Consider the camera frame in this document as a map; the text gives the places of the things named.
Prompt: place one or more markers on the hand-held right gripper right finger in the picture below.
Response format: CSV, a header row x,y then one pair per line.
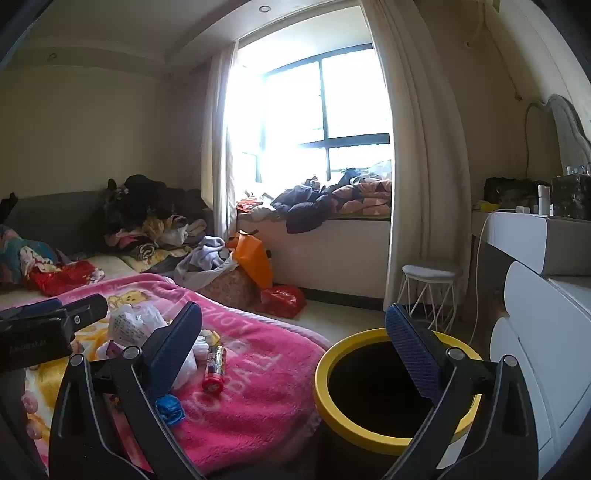
x,y
411,350

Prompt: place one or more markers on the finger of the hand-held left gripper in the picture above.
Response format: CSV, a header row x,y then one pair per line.
x,y
87,310

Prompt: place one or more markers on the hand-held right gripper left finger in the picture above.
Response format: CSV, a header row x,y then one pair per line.
x,y
168,355

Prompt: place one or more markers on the small white wrapper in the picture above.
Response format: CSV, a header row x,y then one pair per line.
x,y
205,344

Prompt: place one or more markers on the white plastic bag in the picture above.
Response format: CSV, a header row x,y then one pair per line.
x,y
131,325

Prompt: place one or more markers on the red yellow tube wrapper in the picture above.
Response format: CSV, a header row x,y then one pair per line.
x,y
214,369

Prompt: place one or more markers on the blue wrapper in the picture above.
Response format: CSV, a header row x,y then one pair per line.
x,y
171,410

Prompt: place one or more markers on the yellow-rimmed black trash bin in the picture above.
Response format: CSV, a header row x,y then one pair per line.
x,y
322,378

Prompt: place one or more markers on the red cloth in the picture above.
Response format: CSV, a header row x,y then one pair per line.
x,y
60,277

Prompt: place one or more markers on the colourful printed cloth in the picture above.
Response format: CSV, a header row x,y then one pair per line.
x,y
27,258

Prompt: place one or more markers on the pink printed blanket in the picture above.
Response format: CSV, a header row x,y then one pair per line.
x,y
258,369

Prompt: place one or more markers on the floral fabric bag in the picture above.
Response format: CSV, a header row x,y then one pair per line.
x,y
231,288

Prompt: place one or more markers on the grey headboard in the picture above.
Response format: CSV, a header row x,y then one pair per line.
x,y
60,217

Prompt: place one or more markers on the grey white clothes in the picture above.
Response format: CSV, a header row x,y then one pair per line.
x,y
203,256

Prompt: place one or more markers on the pile of clothes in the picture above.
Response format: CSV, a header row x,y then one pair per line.
x,y
147,203

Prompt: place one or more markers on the orange bag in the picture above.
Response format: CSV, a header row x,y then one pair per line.
x,y
251,263

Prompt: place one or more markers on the white window seat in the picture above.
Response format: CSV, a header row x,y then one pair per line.
x,y
332,254

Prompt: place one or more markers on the red plastic bag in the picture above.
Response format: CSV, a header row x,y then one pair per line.
x,y
281,300

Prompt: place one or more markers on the white vanity desk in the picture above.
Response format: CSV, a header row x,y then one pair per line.
x,y
521,240

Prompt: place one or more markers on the orange patterned quilt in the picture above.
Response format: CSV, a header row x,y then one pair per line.
x,y
364,196

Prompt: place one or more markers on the wide cream curtain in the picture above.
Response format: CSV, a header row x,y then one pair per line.
x,y
415,184

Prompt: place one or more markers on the dark jacket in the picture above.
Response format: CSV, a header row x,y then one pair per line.
x,y
304,212

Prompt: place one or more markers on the black bag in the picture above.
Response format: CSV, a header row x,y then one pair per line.
x,y
508,191

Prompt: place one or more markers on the white bottle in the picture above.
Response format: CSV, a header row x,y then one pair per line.
x,y
543,198

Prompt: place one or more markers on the narrow cream curtain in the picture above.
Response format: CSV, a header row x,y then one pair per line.
x,y
217,138

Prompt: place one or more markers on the dark cosmetics organizer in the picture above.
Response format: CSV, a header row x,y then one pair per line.
x,y
572,196

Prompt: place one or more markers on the window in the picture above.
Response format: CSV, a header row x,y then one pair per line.
x,y
351,101

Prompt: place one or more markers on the vanity mirror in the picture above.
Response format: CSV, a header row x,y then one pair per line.
x,y
568,134

